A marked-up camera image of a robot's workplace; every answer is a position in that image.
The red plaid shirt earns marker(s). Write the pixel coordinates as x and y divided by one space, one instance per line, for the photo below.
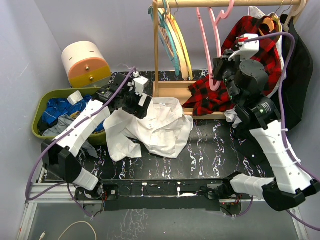
203 101

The white shirt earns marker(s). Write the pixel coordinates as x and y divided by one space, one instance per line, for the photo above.
164 131

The black garment on rack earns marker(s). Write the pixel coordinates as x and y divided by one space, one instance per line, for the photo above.
294 91

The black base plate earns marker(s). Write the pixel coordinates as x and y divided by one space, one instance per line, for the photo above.
168 194

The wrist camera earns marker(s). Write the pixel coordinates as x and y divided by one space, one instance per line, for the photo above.
246 50
138 83

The blue garment in basket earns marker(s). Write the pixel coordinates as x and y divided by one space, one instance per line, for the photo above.
57 107

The grey garment in basket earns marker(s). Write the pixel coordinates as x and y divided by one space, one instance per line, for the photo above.
63 122

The aluminium frame rail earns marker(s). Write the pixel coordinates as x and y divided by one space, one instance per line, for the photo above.
54 215

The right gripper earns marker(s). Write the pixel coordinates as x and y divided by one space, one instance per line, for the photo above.
222 62

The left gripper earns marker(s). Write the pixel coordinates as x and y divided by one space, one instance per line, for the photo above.
138 110

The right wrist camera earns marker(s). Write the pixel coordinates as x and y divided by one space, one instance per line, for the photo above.
246 50

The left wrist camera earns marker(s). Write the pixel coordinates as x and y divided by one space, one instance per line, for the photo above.
138 83

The round pastel drawer cabinet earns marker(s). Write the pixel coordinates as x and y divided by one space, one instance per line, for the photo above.
85 66

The yellow hanger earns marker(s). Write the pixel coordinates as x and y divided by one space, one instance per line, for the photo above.
171 21

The pink hanger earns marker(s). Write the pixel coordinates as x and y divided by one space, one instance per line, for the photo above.
213 85

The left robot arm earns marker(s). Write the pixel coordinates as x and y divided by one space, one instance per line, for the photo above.
59 156

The cream wooden hanger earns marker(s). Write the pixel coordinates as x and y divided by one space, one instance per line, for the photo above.
294 14

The wooden clothes rack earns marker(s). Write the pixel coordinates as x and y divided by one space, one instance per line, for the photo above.
180 89

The orange wooden hanger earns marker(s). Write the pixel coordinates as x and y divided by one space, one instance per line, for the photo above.
270 24

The olive green laundry basket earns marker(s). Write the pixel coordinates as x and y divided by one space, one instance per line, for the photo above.
96 139

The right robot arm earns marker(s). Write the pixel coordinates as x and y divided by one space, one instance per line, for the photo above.
244 80

